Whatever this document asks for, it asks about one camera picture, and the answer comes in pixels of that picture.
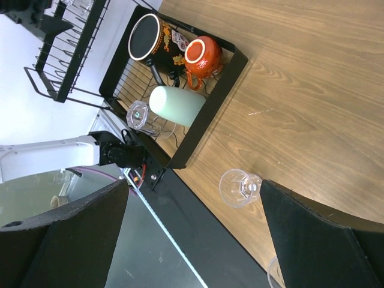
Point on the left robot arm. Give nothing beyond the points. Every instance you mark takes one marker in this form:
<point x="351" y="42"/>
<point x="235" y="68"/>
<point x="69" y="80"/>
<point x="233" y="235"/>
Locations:
<point x="96" y="148"/>

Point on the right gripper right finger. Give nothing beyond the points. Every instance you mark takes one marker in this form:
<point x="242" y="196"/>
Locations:
<point x="320" y="246"/>

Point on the black wire dish rack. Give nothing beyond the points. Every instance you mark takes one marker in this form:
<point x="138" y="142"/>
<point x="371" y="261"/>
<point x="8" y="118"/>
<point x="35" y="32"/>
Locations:
<point x="64" y="82"/>

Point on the clear plastic cup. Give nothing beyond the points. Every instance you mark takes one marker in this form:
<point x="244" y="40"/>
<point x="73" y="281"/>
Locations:
<point x="82" y="5"/>
<point x="274" y="274"/>
<point x="238" y="188"/>

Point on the black skull mug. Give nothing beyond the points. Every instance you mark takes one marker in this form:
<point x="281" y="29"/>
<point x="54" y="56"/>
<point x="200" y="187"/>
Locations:
<point x="157" y="45"/>

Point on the clear faceted glass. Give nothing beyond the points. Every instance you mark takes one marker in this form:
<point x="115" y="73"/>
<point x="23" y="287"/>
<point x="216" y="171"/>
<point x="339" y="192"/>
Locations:
<point x="141" y="118"/>

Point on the small orange mug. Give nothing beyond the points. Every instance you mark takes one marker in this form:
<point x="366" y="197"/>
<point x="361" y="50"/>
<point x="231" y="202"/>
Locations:
<point x="203" y="59"/>

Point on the pale green cup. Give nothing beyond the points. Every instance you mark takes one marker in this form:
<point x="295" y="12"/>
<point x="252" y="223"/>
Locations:
<point x="177" y="105"/>

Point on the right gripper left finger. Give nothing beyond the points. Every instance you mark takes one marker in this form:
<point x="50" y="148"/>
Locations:
<point x="69" y="246"/>

